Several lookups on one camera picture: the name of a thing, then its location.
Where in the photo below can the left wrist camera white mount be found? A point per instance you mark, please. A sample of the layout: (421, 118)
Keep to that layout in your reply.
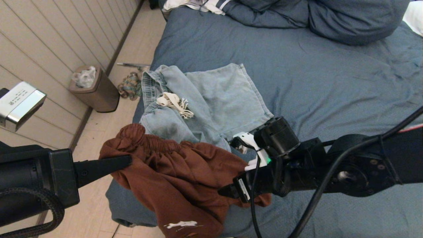
(23, 102)

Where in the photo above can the small black object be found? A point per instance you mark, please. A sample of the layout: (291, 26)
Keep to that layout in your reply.
(153, 3)

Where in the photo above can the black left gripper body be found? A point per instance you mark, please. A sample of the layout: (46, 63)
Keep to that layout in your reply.
(33, 172)

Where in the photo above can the light blue denim shorts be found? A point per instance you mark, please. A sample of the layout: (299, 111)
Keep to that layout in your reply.
(224, 96)

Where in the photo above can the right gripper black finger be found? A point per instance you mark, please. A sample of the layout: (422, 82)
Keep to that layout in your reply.
(232, 189)
(233, 195)

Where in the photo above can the multicoloured rag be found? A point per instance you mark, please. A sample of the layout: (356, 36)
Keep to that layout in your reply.
(130, 86)

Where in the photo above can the clear plastic bin bag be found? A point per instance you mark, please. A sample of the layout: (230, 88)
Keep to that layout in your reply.
(86, 79)

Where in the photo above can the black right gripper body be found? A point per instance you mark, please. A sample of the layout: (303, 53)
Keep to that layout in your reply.
(264, 183)

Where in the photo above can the white pillow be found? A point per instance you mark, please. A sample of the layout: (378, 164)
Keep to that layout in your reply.
(415, 16)

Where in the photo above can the rust brown shorts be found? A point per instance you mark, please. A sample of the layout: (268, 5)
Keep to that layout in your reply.
(178, 178)

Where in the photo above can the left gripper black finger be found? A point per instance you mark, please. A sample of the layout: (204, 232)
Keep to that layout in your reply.
(99, 162)
(96, 173)

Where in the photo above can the crumpled blue duvet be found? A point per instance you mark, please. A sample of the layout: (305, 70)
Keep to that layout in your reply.
(347, 19)

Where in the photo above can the brown trash bin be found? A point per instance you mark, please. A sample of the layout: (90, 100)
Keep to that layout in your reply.
(104, 96)

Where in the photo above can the white striped garment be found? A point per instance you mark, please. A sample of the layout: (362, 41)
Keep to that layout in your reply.
(211, 5)

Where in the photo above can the blue bed cover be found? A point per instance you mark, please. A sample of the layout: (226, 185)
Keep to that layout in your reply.
(330, 66)

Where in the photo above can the thin silver metal rod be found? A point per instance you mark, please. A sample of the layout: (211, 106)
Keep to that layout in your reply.
(132, 65)

